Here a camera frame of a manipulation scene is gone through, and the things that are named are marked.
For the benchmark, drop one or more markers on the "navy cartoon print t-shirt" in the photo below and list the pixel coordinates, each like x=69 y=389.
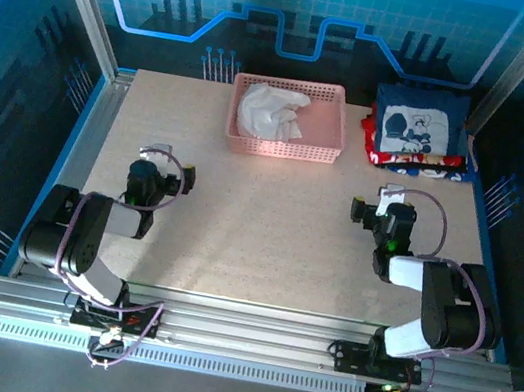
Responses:
x=440 y=108

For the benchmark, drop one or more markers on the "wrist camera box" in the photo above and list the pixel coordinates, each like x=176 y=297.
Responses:
x=161 y=148
x=385 y=202

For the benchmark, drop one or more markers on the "pink plastic basket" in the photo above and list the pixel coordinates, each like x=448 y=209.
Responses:
x=317 y=114

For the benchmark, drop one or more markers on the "red folded t-shirt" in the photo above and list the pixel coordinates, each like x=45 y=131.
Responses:
x=366 y=128

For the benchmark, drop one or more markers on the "aluminium frame rail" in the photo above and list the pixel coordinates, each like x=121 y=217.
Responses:
x=243 y=330

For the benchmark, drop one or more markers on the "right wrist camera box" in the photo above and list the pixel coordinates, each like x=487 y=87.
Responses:
x=385 y=202

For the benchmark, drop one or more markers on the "blue folded t-shirt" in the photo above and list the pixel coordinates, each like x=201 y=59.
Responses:
x=463 y=177

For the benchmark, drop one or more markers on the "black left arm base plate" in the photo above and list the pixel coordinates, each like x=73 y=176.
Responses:
x=80 y=316

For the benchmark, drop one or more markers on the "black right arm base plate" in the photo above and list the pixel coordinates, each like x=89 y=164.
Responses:
x=350 y=356

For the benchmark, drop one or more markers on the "white t-shirt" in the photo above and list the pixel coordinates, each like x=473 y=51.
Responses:
x=266 y=115

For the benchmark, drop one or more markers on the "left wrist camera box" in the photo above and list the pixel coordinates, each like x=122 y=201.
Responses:
x=161 y=148

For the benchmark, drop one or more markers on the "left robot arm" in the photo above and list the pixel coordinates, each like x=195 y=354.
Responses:
x=82 y=235

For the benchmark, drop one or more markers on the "aluminium side rail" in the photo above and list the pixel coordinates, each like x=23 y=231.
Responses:
x=96 y=126

